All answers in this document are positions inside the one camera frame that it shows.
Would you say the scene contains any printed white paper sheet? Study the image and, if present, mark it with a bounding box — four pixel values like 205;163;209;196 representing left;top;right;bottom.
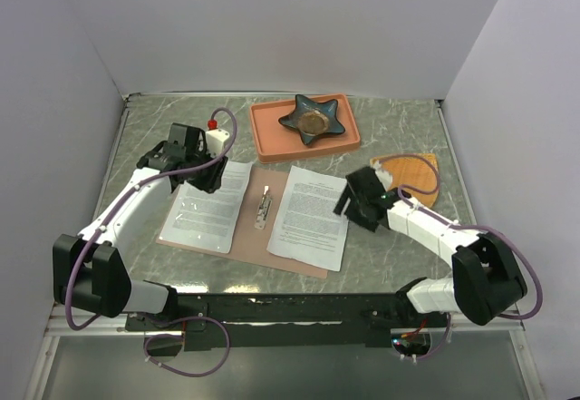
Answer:
158;161;253;254

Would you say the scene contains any metal folder clip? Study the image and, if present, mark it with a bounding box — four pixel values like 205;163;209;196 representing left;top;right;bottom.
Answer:
255;186;272;229

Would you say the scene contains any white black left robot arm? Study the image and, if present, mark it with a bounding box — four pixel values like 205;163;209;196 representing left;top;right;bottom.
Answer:
53;120;236;330

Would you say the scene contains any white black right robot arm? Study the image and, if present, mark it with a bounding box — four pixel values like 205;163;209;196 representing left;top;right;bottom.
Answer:
333;166;527;327

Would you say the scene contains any orange woven rattan basket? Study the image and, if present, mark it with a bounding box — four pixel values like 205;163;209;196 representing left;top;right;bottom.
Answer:
370;153;440;208

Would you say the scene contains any orange rectangular tray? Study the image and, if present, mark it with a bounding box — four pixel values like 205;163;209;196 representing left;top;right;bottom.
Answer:
250;93;361;163

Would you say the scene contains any dark blue star dish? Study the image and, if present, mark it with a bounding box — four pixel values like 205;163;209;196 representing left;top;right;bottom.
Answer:
278;94;345;147

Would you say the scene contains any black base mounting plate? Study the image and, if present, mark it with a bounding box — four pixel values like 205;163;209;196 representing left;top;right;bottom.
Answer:
127;293;447;351

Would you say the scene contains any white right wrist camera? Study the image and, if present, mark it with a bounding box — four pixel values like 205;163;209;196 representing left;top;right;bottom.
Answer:
374;166;393;191

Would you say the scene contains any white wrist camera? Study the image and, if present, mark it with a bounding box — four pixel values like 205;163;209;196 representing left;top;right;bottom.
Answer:
205;119;230;158
374;166;393;191

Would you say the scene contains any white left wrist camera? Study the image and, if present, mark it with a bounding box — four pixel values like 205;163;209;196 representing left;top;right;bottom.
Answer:
205;119;230;158

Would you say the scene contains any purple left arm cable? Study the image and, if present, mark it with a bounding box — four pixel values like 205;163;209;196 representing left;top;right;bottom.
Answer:
64;107;240;331

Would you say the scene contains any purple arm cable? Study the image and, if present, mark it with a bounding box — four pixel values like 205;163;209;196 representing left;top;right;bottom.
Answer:
375;153;543;320
64;107;240;331

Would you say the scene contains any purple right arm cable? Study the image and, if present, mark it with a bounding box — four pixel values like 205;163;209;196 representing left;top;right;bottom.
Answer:
375;153;543;320

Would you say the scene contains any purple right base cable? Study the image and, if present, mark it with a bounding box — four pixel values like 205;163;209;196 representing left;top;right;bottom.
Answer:
398;311;454;365

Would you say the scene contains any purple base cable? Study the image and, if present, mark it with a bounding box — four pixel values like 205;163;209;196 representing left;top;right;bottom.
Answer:
143;316;231;377
398;311;454;365

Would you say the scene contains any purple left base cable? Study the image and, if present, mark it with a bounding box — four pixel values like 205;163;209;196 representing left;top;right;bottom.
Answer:
143;316;231;377

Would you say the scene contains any aluminium frame rail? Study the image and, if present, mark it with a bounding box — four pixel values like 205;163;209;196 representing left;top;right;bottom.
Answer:
43;304;525;337

